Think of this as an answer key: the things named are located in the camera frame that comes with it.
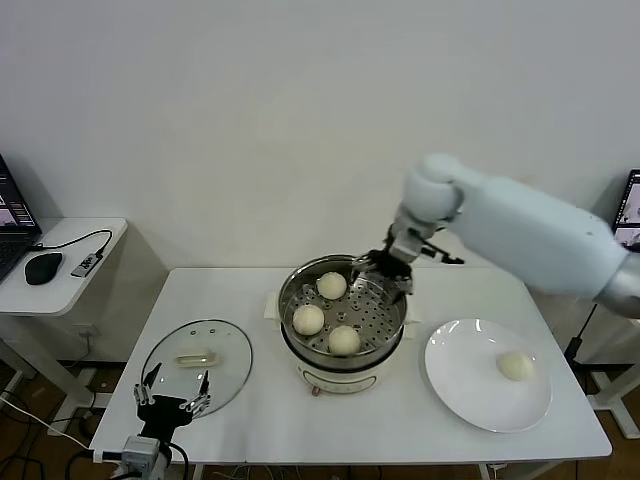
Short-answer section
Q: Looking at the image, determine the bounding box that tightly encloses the round glass pot lid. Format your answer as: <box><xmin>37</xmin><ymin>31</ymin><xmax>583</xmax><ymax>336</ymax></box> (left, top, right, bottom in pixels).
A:
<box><xmin>140</xmin><ymin>319</ymin><xmax>254</xmax><ymax>419</ymax></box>

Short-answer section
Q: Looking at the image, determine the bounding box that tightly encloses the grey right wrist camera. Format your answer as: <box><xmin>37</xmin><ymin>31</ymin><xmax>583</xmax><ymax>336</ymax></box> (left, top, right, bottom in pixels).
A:
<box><xmin>387</xmin><ymin>224</ymin><xmax>426</xmax><ymax>261</ymax></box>

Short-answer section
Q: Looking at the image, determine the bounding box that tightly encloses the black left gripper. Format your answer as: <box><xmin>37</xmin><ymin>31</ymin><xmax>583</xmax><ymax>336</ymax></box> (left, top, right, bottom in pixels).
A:
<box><xmin>132</xmin><ymin>362</ymin><xmax>212</xmax><ymax>442</ymax></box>

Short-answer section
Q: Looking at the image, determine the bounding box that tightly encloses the black open laptop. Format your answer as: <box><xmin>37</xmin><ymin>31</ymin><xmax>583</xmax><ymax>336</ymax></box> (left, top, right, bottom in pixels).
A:
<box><xmin>0</xmin><ymin>154</ymin><xmax>42</xmax><ymax>284</ymax></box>
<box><xmin>612</xmin><ymin>168</ymin><xmax>640</xmax><ymax>251</ymax></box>

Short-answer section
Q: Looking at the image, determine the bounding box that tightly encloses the white round plate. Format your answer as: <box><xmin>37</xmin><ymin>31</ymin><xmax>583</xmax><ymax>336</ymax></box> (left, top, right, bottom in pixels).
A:
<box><xmin>424</xmin><ymin>318</ymin><xmax>554</xmax><ymax>434</ymax></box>

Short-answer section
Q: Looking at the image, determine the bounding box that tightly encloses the black usb hub cable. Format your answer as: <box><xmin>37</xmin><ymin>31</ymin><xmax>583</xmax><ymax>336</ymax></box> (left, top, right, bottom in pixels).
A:
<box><xmin>28</xmin><ymin>228</ymin><xmax>113</xmax><ymax>260</ymax></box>

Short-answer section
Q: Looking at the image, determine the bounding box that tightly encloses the black computer mouse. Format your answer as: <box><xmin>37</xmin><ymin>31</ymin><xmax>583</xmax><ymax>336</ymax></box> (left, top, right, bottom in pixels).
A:
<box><xmin>23</xmin><ymin>252</ymin><xmax>64</xmax><ymax>286</ymax></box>

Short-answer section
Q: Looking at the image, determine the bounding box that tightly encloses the white floor cable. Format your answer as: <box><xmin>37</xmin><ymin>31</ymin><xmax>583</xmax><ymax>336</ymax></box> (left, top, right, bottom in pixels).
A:
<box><xmin>0</xmin><ymin>392</ymin><xmax>99</xmax><ymax>459</ymax></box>

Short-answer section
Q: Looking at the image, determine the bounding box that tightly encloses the perforated steel steamer basket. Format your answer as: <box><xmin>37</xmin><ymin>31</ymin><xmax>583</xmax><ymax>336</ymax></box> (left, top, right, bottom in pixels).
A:
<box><xmin>262</xmin><ymin>255</ymin><xmax>421</xmax><ymax>362</ymax></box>

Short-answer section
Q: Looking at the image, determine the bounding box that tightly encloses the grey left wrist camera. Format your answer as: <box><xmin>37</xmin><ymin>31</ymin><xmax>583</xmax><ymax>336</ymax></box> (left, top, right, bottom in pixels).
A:
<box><xmin>94</xmin><ymin>434</ymin><xmax>162</xmax><ymax>471</ymax></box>

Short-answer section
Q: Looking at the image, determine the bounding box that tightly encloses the white steamed baozi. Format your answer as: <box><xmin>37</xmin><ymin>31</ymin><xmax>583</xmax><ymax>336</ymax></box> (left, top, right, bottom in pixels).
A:
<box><xmin>315</xmin><ymin>271</ymin><xmax>348</xmax><ymax>301</ymax></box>
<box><xmin>496</xmin><ymin>350</ymin><xmax>536</xmax><ymax>383</ymax></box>
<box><xmin>292</xmin><ymin>303</ymin><xmax>326</xmax><ymax>336</ymax></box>
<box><xmin>327</xmin><ymin>324</ymin><xmax>362</xmax><ymax>357</ymax></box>

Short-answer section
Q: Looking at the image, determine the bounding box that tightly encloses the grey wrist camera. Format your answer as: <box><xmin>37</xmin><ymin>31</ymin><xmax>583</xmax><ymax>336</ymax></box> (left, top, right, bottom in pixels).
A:
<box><xmin>387</xmin><ymin>224</ymin><xmax>426</xmax><ymax>261</ymax></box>
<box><xmin>94</xmin><ymin>434</ymin><xmax>162</xmax><ymax>471</ymax></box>

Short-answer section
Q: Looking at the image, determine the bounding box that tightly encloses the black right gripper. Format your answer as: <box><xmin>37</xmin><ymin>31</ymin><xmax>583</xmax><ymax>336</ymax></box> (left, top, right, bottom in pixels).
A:
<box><xmin>349</xmin><ymin>249</ymin><xmax>417</xmax><ymax>307</ymax></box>

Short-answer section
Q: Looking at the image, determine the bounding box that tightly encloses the grey usb hub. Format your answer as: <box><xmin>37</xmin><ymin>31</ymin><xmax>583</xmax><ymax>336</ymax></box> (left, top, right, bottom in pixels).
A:
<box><xmin>69</xmin><ymin>252</ymin><xmax>100</xmax><ymax>279</ymax></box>

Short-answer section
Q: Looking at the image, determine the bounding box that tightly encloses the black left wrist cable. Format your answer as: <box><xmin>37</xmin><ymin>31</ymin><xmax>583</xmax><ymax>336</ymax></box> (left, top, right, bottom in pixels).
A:
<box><xmin>159</xmin><ymin>439</ymin><xmax>190</xmax><ymax>480</ymax></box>

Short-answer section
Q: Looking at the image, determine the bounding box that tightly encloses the black stick tool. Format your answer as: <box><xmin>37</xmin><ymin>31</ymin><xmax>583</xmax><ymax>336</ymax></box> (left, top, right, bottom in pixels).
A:
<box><xmin>563</xmin><ymin>302</ymin><xmax>599</xmax><ymax>361</ymax></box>

